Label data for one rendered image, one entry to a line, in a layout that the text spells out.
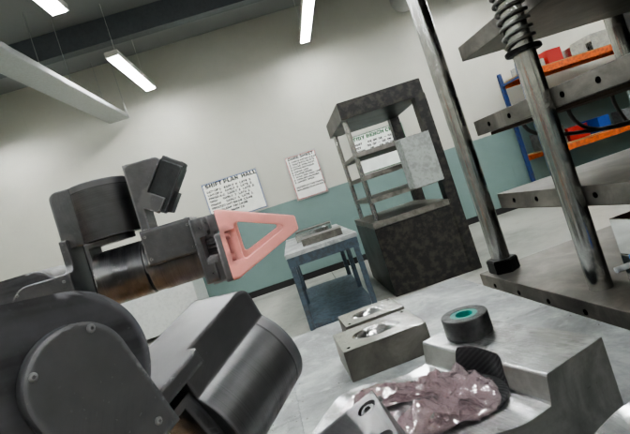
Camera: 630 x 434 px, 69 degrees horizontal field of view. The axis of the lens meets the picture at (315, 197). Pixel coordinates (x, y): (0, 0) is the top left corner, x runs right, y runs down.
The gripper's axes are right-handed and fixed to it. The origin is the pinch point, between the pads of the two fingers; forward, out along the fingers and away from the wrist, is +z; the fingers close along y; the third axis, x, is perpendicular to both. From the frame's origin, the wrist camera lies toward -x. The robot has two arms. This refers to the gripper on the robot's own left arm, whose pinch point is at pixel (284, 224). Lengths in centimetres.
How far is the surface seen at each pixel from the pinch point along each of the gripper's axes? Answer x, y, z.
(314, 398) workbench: 40, 50, -1
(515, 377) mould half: 29.8, 9.1, 24.8
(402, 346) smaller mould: 36, 50, 21
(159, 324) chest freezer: 104, 621, -165
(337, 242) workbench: 43, 365, 68
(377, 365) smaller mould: 38, 50, 14
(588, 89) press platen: -7, 39, 75
